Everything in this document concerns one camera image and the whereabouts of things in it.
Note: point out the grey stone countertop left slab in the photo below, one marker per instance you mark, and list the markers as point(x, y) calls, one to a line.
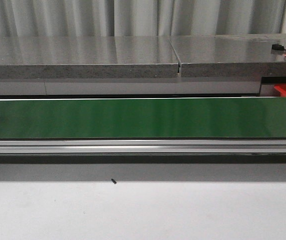
point(108, 57)

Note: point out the grey stone countertop slab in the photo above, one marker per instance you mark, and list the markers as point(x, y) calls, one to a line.
point(108, 57)
point(247, 55)

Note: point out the green conveyor belt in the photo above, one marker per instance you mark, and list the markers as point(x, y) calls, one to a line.
point(253, 117)

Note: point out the grey stone countertop right slab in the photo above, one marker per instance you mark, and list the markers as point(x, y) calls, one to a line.
point(247, 55)

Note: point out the black sensor module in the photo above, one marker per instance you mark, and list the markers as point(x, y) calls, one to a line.
point(278, 47)

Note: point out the white cabinet front panel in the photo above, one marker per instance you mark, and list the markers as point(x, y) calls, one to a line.
point(142, 86)

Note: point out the aluminium conveyor frame rail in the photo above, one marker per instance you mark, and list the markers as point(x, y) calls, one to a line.
point(183, 146)

